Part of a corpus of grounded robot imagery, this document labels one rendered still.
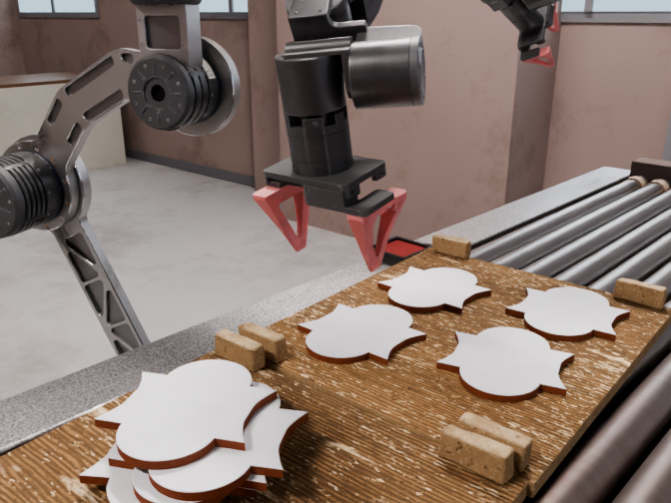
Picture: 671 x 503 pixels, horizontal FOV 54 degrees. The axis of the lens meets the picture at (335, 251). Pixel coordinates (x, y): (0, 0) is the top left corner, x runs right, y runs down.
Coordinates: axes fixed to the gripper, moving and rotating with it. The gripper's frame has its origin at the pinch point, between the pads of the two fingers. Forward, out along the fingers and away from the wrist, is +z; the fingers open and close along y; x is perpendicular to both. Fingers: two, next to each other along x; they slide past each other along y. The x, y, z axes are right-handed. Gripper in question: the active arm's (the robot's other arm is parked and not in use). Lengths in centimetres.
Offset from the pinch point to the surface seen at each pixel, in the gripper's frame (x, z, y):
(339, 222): 227, 137, -202
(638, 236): 63, 25, 12
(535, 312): 18.9, 14.4, 12.8
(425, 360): 2.5, 12.2, 8.1
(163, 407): -22.5, 3.3, -0.2
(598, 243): 57, 25, 7
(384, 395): -5.4, 10.8, 8.7
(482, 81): 241, 50, -111
